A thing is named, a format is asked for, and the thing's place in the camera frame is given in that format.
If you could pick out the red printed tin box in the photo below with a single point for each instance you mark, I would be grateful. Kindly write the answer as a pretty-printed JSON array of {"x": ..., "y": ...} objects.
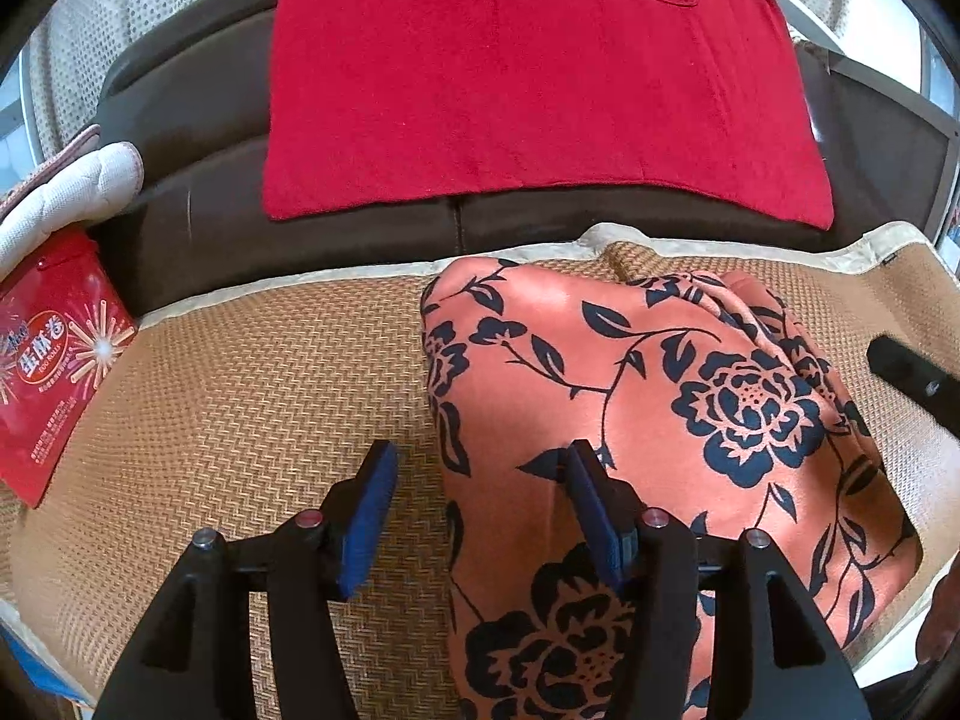
[{"x": 52, "y": 375}]

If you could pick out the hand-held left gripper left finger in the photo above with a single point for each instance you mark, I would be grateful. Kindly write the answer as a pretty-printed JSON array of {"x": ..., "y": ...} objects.
[{"x": 366, "y": 529}]

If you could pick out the grey metal frame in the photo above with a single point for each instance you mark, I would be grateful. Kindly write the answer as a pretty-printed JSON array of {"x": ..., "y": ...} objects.
[{"x": 877, "y": 67}]

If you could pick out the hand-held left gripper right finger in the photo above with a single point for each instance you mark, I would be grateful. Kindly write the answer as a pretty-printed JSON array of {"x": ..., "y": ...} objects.
[{"x": 598, "y": 521}]

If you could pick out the dark brown sofa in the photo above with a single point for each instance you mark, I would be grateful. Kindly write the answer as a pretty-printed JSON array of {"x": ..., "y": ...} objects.
[{"x": 195, "y": 150}]

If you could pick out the tan woven mat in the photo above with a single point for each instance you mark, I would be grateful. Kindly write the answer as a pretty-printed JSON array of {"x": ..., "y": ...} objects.
[{"x": 262, "y": 390}]

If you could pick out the orange floral garment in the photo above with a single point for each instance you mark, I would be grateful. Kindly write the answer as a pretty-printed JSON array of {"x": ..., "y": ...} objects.
[{"x": 675, "y": 405}]

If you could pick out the white quilted cushion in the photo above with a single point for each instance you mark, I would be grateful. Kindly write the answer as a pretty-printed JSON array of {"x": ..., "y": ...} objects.
[{"x": 67, "y": 195}]

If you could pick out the red towel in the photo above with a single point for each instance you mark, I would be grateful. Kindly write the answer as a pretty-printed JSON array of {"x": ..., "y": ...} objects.
[{"x": 525, "y": 82}]

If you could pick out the blue package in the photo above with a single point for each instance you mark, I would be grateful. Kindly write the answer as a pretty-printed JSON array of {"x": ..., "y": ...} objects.
[{"x": 30, "y": 664}]

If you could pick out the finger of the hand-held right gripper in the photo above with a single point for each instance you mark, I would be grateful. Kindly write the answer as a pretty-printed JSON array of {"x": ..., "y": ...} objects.
[{"x": 911, "y": 373}]

